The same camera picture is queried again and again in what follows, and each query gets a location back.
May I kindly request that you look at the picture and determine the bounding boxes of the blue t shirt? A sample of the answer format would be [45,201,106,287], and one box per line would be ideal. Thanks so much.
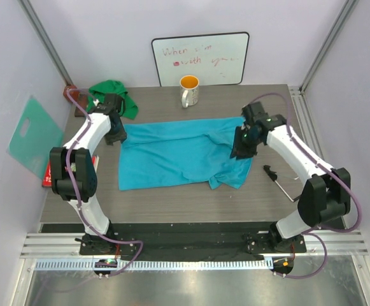
[118,117,253,191]

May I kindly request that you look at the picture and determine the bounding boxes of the white mug orange inside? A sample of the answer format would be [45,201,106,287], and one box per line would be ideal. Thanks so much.
[180,75,200,108]

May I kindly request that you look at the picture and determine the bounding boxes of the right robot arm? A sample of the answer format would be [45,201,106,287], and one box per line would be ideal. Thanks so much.
[231,115,351,252]

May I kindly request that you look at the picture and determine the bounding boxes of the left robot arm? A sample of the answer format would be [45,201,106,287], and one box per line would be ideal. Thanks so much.
[50,98,127,254]

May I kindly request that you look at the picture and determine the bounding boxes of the green t shirt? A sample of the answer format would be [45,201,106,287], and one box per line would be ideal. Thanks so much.
[87,80,140,120]

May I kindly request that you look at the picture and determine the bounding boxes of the brown block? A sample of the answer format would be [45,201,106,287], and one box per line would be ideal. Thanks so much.
[63,85,79,103]

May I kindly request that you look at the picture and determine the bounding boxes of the whiteboard with red writing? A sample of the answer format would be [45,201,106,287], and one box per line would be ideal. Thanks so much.
[151,31,250,87]

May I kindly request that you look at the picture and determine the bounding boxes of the teal plastic cutting board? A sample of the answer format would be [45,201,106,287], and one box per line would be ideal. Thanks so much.
[8,96,63,179]

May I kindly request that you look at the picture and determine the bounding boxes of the red book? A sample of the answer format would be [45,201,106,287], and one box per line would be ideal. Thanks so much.
[41,155,99,187]

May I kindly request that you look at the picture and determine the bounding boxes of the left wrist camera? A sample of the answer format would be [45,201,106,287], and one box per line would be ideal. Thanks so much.
[101,93,125,115]

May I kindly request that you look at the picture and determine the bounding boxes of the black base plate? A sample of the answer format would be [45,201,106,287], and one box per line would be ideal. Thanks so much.
[41,215,346,263]

